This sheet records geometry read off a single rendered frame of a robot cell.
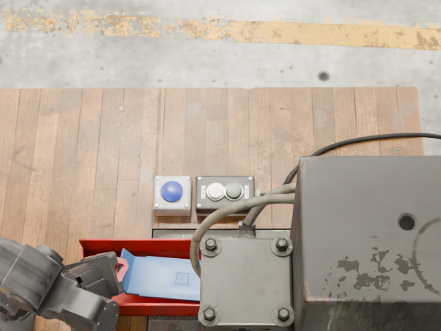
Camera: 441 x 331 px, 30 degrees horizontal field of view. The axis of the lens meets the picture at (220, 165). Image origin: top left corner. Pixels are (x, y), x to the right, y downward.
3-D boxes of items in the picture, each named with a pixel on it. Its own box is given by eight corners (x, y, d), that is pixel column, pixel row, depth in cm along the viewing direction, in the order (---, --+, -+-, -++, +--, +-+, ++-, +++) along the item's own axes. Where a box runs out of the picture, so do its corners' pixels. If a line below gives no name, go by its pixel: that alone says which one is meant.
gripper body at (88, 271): (126, 291, 129) (98, 306, 123) (78, 301, 134) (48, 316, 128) (114, 251, 129) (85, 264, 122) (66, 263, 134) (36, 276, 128)
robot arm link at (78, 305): (129, 298, 123) (99, 264, 113) (102, 351, 119) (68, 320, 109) (68, 275, 128) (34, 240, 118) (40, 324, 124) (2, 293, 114)
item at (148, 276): (125, 256, 141) (122, 247, 139) (213, 263, 139) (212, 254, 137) (117, 293, 137) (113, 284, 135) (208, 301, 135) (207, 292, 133)
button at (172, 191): (162, 184, 150) (161, 180, 148) (184, 184, 150) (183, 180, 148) (161, 205, 148) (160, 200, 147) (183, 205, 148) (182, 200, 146)
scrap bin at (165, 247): (84, 250, 147) (78, 238, 141) (224, 250, 146) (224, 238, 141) (78, 316, 141) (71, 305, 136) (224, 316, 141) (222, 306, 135)
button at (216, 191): (208, 187, 150) (207, 182, 148) (224, 187, 149) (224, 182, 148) (208, 201, 148) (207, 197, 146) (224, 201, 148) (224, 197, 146)
